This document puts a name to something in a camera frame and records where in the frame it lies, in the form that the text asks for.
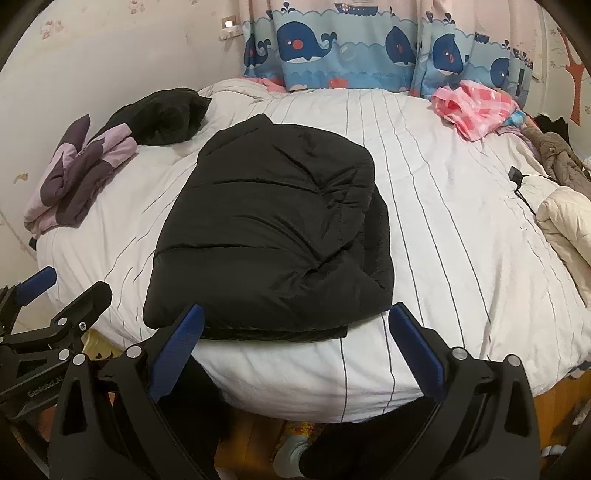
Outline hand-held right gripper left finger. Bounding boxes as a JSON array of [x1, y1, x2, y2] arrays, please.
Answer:
[[47, 304, 219, 480]]

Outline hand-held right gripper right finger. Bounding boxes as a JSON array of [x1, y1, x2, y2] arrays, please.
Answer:
[[388, 303, 542, 480]]

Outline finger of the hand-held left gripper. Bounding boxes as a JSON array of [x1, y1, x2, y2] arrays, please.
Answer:
[[48, 280, 114, 342], [0, 266, 59, 324]]

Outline black puffer jacket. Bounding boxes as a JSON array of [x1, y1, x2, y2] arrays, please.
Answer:
[[143, 113, 395, 343]]

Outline person's left leg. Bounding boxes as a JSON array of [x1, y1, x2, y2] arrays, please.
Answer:
[[157, 355, 232, 480]]

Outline person's leg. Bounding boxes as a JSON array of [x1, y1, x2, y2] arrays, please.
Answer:
[[157, 355, 232, 480], [298, 399, 439, 480]]

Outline person's right leg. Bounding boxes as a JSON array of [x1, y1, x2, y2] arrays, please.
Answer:
[[298, 399, 439, 480]]

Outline purple patchwork quilt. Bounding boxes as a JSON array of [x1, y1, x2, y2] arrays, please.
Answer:
[[23, 115, 139, 234]]

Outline white striped bed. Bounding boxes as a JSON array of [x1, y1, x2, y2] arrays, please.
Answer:
[[34, 78, 591, 423]]

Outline cream puffer jacket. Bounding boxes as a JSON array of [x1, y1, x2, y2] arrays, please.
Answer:
[[536, 185, 591, 308]]

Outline black garment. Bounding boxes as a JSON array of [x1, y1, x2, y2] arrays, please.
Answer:
[[99, 88, 213, 146]]

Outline khaki coat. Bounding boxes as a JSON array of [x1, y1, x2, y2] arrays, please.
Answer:
[[522, 124, 589, 192]]

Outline pink checked cloth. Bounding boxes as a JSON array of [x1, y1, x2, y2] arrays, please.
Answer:
[[430, 79, 519, 141]]

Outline dark cloth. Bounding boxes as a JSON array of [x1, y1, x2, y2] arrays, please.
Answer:
[[533, 115, 571, 137]]

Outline whale print curtain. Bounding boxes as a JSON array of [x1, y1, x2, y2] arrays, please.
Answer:
[[240, 0, 536, 97]]

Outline black charger with cable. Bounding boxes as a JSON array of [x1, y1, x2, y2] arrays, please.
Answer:
[[508, 166, 561, 217]]

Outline red wall sticker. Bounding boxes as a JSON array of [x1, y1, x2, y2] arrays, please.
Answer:
[[556, 28, 591, 125]]

